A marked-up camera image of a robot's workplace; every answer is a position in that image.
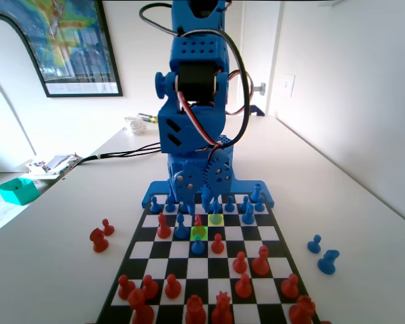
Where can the yellow black screwdriver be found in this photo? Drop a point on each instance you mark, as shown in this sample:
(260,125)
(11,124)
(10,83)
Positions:
(148,118)

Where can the blue printed part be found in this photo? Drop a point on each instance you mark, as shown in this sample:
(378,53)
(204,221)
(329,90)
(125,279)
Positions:
(258,110)

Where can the white card with coloured dots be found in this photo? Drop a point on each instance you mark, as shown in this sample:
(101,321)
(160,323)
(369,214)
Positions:
(37,166)

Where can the white crumpled paper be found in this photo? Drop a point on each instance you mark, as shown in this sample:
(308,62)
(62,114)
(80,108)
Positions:
(136,127)

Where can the blue arm base plate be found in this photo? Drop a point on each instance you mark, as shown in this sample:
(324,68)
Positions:
(239,186)

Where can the red chess queen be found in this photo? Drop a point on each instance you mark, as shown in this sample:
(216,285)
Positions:
(221,314)

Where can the red chess king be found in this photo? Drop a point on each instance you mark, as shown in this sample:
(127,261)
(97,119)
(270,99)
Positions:
(195,314)

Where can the black framed map poster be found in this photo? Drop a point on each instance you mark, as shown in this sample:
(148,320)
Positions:
(71,40)

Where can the red chess pawn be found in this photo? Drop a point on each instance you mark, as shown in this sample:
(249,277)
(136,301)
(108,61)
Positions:
(108,230)
(125,290)
(290,290)
(243,290)
(217,248)
(150,290)
(173,290)
(239,266)

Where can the grey white packet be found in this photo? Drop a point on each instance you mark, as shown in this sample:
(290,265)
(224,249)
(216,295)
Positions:
(59,162)

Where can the black and white chessboard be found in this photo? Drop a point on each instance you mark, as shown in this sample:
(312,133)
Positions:
(175,249)

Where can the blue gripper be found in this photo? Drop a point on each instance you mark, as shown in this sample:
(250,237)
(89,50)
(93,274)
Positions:
(202,179)

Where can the white wall switch plate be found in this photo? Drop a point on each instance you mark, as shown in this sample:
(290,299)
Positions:
(288,86)

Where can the blue chess pawn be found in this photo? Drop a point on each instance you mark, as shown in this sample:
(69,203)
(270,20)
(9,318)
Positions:
(184,208)
(229,206)
(244,200)
(154,206)
(197,249)
(260,206)
(170,207)
(314,246)

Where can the teal plastic box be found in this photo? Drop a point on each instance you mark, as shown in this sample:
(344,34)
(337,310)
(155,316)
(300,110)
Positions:
(18,194)

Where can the white door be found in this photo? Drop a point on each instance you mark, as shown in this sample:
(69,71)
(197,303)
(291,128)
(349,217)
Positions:
(263,50)

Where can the red chess rook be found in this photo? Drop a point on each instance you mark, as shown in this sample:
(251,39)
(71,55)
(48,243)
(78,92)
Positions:
(141,310)
(302,312)

